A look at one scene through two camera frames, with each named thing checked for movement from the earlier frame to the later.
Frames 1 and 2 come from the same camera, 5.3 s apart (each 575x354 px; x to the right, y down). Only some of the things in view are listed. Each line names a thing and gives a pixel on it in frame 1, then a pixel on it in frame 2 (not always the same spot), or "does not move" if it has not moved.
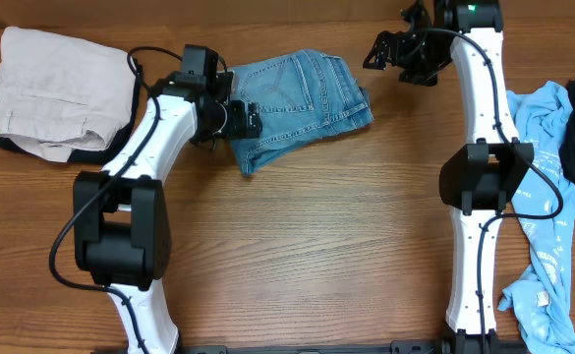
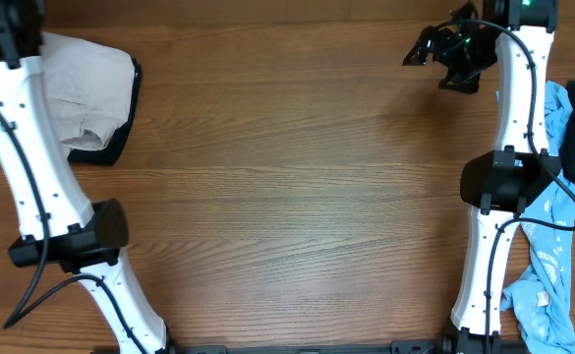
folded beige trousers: (55, 94) does not move
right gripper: (399, 43) -> (470, 81)
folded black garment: (86, 157) does not move
